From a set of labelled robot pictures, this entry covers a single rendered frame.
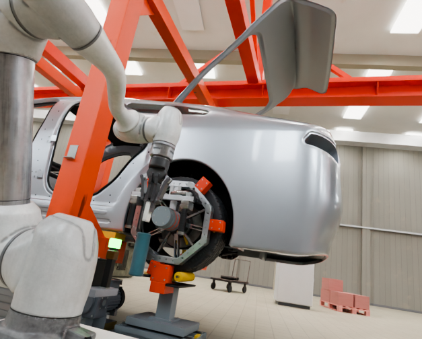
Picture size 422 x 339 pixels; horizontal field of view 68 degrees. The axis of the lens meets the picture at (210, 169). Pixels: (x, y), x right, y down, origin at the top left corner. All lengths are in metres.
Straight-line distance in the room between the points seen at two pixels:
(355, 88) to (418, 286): 11.05
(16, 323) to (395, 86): 4.70
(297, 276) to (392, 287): 7.55
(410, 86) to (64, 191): 4.30
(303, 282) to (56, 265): 6.81
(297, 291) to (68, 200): 6.04
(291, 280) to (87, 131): 6.01
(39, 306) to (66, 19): 0.64
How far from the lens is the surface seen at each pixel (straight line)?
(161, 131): 1.17
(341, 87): 4.80
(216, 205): 2.09
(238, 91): 4.90
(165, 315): 2.23
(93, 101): 2.17
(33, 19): 0.89
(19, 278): 0.83
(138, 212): 2.20
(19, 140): 0.92
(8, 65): 0.94
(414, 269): 14.81
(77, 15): 0.86
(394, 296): 14.50
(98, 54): 0.92
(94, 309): 1.99
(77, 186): 1.98
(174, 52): 3.40
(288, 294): 7.34
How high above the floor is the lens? 0.62
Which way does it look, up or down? 17 degrees up
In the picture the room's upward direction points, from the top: 9 degrees clockwise
